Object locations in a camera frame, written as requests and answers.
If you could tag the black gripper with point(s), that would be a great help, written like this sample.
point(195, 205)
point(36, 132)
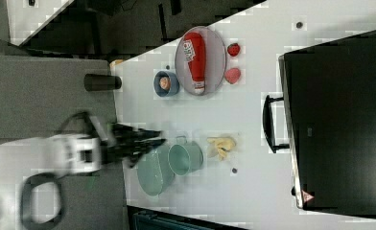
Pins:
point(127, 142)

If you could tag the yellow plush banana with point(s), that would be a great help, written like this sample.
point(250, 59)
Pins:
point(220, 147)

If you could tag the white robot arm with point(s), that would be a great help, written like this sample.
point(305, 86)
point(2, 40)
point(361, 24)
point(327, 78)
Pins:
point(32, 196)

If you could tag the black steel toaster oven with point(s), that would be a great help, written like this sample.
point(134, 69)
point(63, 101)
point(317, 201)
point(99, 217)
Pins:
point(329, 98)

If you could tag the green perforated colander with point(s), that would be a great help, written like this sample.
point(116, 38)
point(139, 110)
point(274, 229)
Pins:
point(154, 172)

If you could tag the green metal mug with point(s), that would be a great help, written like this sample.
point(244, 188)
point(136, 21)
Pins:
point(185, 156)

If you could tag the plush orange slice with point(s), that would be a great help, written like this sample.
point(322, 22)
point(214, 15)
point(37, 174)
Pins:
point(165, 83)

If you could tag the blue small bowl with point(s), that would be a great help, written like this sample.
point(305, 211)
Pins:
point(174, 84)

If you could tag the red plush ketchup bottle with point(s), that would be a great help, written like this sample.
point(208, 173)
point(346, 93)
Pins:
point(195, 54)

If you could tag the grey round plate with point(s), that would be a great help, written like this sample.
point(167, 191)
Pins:
point(215, 62)

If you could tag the pink plush strawberry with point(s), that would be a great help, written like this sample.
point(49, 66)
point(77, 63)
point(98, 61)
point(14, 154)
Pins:
point(232, 75)

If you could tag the dark red plush strawberry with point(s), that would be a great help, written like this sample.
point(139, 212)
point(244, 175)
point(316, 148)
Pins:
point(234, 49)

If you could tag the black cylinder post upper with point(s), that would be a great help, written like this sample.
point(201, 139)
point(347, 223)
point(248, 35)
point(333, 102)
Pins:
point(94, 82)

